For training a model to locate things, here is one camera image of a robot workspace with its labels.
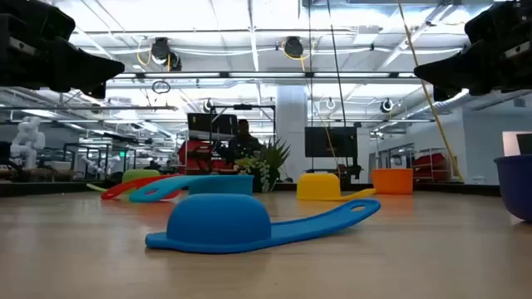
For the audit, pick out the orange measuring cup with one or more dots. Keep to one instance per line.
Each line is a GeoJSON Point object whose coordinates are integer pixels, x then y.
{"type": "Point", "coordinates": [392, 181]}

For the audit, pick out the red measuring cup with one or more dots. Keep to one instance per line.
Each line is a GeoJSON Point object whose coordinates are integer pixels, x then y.
{"type": "Point", "coordinates": [124, 187]}

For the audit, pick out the navy measuring cup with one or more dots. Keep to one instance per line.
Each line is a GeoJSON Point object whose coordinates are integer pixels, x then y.
{"type": "Point", "coordinates": [515, 187]}

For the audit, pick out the potted succulent plant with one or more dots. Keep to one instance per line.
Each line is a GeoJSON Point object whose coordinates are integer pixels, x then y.
{"type": "Point", "coordinates": [266, 162]}

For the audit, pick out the black flat screen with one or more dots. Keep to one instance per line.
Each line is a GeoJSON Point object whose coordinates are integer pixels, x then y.
{"type": "Point", "coordinates": [330, 141]}

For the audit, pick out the blue measuring cup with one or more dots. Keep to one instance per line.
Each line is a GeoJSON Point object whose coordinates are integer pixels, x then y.
{"type": "Point", "coordinates": [216, 224]}

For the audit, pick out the teal measuring cup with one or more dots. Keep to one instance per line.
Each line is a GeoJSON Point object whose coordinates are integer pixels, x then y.
{"type": "Point", "coordinates": [220, 184]}

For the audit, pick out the black aluminium table frame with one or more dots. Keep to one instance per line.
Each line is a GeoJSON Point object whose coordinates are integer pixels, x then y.
{"type": "Point", "coordinates": [41, 189]}

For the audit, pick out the dark wall monitor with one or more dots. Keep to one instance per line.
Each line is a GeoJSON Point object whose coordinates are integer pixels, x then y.
{"type": "Point", "coordinates": [524, 143]}

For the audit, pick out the rack with red bins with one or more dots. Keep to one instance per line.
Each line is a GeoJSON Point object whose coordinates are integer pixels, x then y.
{"type": "Point", "coordinates": [430, 162]}

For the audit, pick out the red tool cabinet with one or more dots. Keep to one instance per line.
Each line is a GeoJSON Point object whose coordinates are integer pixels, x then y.
{"type": "Point", "coordinates": [195, 155]}

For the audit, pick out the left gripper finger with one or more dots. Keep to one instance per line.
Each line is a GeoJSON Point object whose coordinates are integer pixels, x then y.
{"type": "Point", "coordinates": [83, 68]}
{"type": "Point", "coordinates": [95, 90]}

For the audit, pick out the black monitors on stand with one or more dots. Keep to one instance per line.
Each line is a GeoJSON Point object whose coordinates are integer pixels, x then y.
{"type": "Point", "coordinates": [212, 124]}

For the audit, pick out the person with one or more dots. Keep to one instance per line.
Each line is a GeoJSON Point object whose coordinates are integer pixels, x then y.
{"type": "Point", "coordinates": [243, 143]}

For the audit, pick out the yellow measuring cup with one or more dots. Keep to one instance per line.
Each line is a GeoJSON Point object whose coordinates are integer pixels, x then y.
{"type": "Point", "coordinates": [316, 187]}

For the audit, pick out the green measuring cup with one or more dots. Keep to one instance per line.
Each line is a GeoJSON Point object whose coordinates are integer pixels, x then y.
{"type": "Point", "coordinates": [139, 175]}

